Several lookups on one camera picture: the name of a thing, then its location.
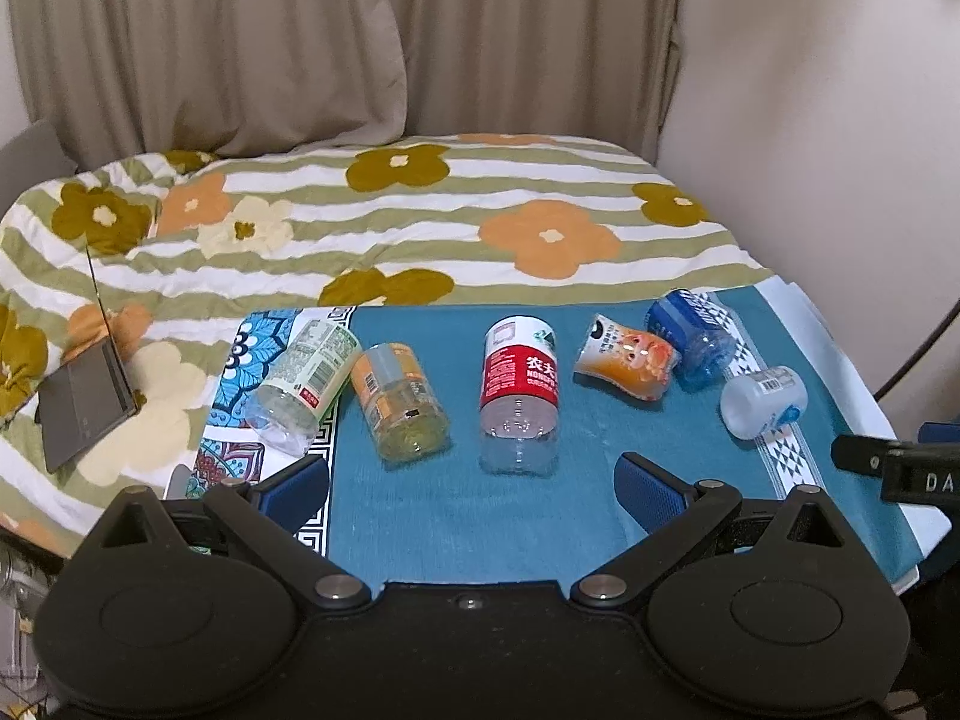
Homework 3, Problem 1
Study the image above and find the teal patterned table cloth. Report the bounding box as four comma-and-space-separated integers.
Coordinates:
169, 278, 950, 587

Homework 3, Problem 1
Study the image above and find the orange cartoon cut bottle cup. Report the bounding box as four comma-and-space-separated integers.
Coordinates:
574, 314, 680, 401

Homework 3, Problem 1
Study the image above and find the yellow label cut bottle cup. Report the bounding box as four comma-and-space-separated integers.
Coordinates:
352, 343, 449, 463

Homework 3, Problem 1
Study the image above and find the red label cut bottle cup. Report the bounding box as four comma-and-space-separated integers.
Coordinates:
480, 316, 558, 478

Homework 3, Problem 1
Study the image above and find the grey open laptop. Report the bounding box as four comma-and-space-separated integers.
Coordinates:
34, 252, 140, 475

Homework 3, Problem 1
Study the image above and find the black cable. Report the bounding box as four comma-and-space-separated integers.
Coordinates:
872, 299, 960, 400

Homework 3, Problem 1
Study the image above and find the green label cut bottle cup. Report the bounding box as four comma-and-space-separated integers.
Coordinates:
242, 319, 361, 457

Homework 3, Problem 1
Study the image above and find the white translucent cut bottle cup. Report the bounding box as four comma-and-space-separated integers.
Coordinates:
719, 366, 809, 440

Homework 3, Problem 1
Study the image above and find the grey headboard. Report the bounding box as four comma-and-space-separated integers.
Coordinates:
0, 121, 78, 202

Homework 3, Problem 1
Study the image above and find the floral striped bed quilt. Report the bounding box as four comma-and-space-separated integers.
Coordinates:
2, 135, 765, 557

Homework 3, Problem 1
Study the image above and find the beige curtain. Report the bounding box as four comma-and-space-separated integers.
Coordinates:
8, 0, 679, 167

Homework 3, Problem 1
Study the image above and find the blue cut bottle cup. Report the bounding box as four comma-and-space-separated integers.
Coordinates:
646, 289, 737, 392

